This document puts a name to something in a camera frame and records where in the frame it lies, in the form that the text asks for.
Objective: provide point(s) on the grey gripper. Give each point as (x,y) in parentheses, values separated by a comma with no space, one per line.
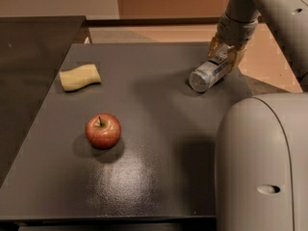
(237,32)

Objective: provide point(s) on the clear blue plastic water bottle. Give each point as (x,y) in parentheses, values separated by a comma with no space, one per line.
(206,75)

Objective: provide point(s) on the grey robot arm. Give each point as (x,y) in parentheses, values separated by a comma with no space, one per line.
(261,154)

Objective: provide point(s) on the red apple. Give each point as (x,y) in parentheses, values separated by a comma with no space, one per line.
(103,131)

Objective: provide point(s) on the yellow sponge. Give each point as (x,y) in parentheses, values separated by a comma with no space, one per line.
(79,77)

